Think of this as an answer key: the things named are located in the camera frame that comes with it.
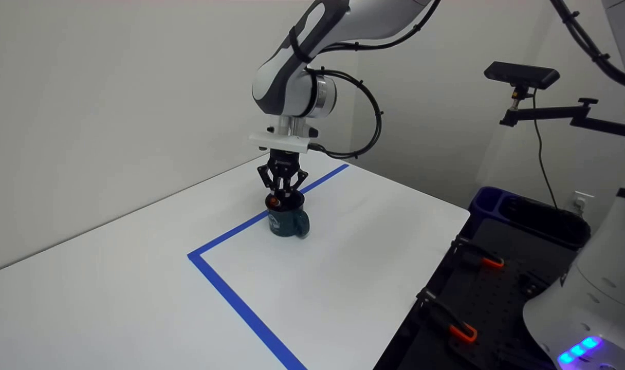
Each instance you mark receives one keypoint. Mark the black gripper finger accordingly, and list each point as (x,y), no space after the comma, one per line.
(271,186)
(295,186)

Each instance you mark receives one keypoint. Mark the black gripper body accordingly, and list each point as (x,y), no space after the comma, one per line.
(285,164)

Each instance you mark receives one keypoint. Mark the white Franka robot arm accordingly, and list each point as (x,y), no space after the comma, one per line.
(285,85)

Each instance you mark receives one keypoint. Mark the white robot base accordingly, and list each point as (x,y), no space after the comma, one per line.
(601,295)

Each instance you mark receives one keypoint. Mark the dark teal mug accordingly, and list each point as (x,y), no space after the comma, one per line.
(285,222)

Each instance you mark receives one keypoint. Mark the long blue tape strip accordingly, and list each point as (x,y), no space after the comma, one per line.
(230,237)

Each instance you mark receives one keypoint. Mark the short blue tape strip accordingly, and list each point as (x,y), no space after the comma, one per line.
(247,310)

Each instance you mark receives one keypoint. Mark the blue bin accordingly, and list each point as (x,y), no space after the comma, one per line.
(487,201)

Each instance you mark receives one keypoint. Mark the black cart surface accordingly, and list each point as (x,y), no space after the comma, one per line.
(491,301)

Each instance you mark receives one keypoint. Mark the black bin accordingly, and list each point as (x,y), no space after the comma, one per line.
(545,221)

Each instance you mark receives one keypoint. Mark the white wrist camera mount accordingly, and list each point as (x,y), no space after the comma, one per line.
(283,142)

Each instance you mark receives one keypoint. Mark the black exterior camera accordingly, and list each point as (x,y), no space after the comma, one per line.
(520,71)

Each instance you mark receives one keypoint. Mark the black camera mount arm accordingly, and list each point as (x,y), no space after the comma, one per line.
(567,113)

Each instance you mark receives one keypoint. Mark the white wall outlet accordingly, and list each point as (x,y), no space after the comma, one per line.
(582,201)

